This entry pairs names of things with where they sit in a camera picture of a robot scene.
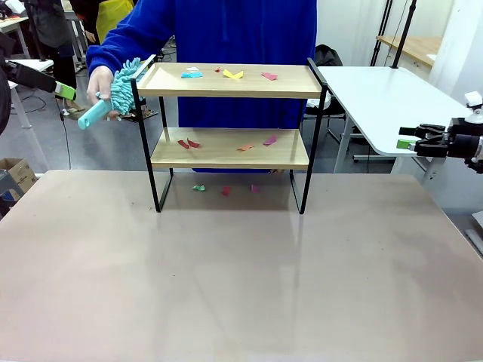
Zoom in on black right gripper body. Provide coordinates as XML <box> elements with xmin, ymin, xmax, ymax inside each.
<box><xmin>447</xmin><ymin>117</ymin><xmax>479</xmax><ymax>159</ymax></box>

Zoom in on teal chenille duster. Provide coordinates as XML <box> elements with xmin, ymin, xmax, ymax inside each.
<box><xmin>77</xmin><ymin>57</ymin><xmax>152</xmax><ymax>131</ymax></box>

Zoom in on person's right forearm blue sleeve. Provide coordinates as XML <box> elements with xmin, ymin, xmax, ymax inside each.
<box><xmin>85</xmin><ymin>22</ymin><xmax>178</xmax><ymax>76</ymax></box>

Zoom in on two-tier wood and black shelf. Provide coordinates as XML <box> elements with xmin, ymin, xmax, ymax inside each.
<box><xmin>130</xmin><ymin>54</ymin><xmax>330</xmax><ymax>215</ymax></box>

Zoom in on person's right hand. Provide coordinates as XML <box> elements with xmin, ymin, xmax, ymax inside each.
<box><xmin>86</xmin><ymin>64</ymin><xmax>115</xmax><ymax>106</ymax></box>

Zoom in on small white desk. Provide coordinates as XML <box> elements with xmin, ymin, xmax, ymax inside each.
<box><xmin>0</xmin><ymin>58</ymin><xmax>54</xmax><ymax>130</ymax></box>

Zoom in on light wooden desk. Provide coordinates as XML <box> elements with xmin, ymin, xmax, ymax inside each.
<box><xmin>0</xmin><ymin>14</ymin><xmax>31</xmax><ymax>57</ymax></box>

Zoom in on flat cardboard sheet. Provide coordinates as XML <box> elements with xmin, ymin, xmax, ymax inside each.
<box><xmin>62</xmin><ymin>106</ymin><xmax>88</xmax><ymax>121</ymax></box>

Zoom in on bystander in dark clothes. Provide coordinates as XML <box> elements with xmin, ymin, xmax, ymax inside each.
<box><xmin>28</xmin><ymin>0</ymin><xmax>80</xmax><ymax>114</ymax></box>

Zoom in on large white table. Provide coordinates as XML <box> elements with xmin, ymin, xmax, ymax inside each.
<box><xmin>315</xmin><ymin>66</ymin><xmax>483</xmax><ymax>261</ymax></box>

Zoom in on bystander in black top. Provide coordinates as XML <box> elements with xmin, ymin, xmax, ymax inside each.
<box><xmin>71</xmin><ymin>0</ymin><xmax>101</xmax><ymax>44</ymax></box>

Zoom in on light wooden table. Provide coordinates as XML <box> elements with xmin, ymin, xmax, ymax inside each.
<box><xmin>376</xmin><ymin>35</ymin><xmax>443</xmax><ymax>71</ymax></box>

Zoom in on yellow jacket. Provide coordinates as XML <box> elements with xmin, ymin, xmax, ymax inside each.
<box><xmin>96</xmin><ymin>0</ymin><xmax>135</xmax><ymax>43</ymax></box>

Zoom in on cardboard box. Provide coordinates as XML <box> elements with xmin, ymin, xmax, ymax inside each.
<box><xmin>0</xmin><ymin>158</ymin><xmax>38</xmax><ymax>201</ymax></box>

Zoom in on black stand pole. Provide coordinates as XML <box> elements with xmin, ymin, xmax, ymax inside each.
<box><xmin>391</xmin><ymin>0</ymin><xmax>418</xmax><ymax>69</ymax></box>

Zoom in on white plastic bag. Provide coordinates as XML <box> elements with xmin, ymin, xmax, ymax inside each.
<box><xmin>306</xmin><ymin>90</ymin><xmax>332</xmax><ymax>114</ymax></box>

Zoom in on black tripod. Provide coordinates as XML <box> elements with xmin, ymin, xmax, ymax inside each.
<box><xmin>369</xmin><ymin>0</ymin><xmax>395</xmax><ymax>67</ymax></box>

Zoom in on black office chair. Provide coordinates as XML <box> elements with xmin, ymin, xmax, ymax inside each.
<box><xmin>301</xmin><ymin>44</ymin><xmax>374</xmax><ymax>164</ymax></box>

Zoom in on person in blue hoodie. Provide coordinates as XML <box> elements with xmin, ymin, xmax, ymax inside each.
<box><xmin>85</xmin><ymin>0</ymin><xmax>318</xmax><ymax>174</ymax></box>

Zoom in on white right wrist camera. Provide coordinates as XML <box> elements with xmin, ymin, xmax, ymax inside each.
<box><xmin>463</xmin><ymin>91</ymin><xmax>483</xmax><ymax>124</ymax></box>

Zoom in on thin black hanging cable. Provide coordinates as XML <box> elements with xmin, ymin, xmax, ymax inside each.
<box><xmin>54</xmin><ymin>96</ymin><xmax>73</xmax><ymax>170</ymax></box>

